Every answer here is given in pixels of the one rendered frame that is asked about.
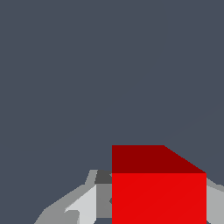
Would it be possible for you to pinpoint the red cube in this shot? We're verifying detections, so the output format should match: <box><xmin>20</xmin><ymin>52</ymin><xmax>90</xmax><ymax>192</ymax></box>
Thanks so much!
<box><xmin>111</xmin><ymin>144</ymin><xmax>207</xmax><ymax>224</ymax></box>

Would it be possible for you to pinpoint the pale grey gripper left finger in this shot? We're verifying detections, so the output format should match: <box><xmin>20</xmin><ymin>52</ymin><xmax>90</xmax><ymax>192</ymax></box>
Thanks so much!
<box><xmin>34</xmin><ymin>169</ymin><xmax>113</xmax><ymax>224</ymax></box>

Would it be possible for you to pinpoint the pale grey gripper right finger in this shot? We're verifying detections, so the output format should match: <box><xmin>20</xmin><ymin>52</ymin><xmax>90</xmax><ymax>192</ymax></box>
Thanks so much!
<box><xmin>206</xmin><ymin>178</ymin><xmax>224</xmax><ymax>224</ymax></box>

